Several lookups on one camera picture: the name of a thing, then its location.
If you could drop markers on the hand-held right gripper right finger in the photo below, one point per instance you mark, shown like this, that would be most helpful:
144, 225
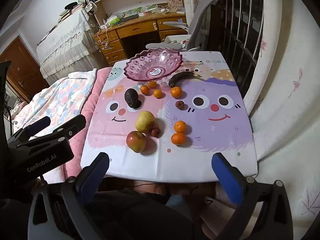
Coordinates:
228, 180

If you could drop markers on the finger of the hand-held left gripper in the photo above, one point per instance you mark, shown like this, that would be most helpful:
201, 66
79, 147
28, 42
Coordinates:
71, 128
38, 125

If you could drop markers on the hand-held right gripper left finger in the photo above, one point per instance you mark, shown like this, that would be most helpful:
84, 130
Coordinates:
93, 177

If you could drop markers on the red yellow apple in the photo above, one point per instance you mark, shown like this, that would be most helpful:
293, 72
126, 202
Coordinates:
136, 142

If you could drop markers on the orange tangerine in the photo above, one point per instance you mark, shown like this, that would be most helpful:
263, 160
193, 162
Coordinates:
178, 139
176, 92
180, 127

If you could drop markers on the dark avocado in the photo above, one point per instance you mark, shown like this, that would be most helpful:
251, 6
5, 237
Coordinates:
131, 98

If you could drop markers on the yellow pear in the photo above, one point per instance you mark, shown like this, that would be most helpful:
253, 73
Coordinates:
145, 121

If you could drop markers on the dried red fruit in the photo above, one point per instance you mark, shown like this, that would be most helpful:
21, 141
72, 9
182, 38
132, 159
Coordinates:
180, 105
155, 132

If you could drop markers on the small orange kumquat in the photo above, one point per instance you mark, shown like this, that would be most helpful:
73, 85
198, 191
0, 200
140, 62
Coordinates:
157, 93
144, 90
152, 84

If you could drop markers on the pink glass fruit plate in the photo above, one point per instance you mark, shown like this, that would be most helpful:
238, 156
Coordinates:
140, 65

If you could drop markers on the pink blanket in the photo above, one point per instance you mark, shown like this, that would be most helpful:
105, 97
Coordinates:
93, 105

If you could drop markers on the floral fleece blanket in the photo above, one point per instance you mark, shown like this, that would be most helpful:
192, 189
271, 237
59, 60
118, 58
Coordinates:
57, 97

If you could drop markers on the cartoon printed tablecloth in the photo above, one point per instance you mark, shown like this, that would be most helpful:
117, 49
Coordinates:
212, 140

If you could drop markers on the person's dark clothing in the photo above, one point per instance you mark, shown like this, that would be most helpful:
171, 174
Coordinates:
130, 217

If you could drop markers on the brown wooden door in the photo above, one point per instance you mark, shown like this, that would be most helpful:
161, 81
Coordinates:
20, 67

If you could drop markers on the white lace cover cloth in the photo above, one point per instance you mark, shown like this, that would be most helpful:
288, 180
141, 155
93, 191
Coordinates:
65, 40

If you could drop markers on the white floral curtain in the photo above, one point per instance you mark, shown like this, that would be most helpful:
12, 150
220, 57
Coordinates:
282, 100

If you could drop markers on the blackened banana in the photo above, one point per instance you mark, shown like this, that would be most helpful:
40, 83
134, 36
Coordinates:
180, 77

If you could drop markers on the green tissue pack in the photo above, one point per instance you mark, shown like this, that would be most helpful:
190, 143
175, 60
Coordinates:
114, 20

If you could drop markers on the wooden desk with drawers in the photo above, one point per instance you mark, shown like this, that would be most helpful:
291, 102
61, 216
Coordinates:
135, 28

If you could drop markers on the wooden bookshelf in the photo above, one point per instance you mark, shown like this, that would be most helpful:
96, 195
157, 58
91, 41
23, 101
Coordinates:
110, 2

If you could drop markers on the metal window grille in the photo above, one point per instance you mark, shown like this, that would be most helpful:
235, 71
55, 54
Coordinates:
235, 25

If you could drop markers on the grey chair seat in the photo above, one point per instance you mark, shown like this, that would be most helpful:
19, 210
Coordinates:
197, 22

